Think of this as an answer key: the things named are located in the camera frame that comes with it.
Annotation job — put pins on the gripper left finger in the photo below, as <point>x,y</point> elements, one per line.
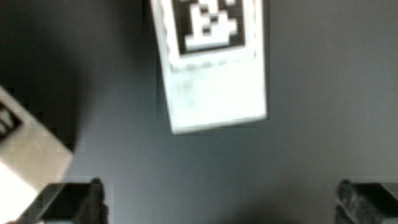
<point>69,204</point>

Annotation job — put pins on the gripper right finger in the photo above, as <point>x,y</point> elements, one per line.
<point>366,203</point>

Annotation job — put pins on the white table leg with tag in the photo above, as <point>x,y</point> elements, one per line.
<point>209,34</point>

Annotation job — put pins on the white table leg tilted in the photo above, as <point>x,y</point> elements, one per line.
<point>33,158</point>

